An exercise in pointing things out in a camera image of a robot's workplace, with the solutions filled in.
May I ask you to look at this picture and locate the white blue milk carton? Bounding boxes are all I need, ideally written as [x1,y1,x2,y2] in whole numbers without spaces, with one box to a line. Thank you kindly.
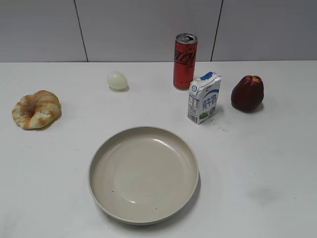
[187,71,221,124]

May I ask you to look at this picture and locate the beige round plate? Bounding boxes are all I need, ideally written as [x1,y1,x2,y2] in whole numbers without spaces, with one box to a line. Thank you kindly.
[88,126,200,226]

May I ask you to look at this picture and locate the white egg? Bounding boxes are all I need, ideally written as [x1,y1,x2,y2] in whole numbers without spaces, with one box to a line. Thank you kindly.
[107,71,128,90]

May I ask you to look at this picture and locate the red soda can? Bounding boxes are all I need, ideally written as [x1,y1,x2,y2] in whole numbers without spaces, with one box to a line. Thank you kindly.
[173,33,198,90]

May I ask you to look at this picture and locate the dark red wax apple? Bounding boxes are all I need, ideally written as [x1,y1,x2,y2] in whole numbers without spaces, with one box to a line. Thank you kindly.
[231,75,264,112]

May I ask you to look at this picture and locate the twisted bread ring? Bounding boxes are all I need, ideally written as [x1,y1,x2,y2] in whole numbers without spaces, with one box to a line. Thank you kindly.
[11,90,61,130]

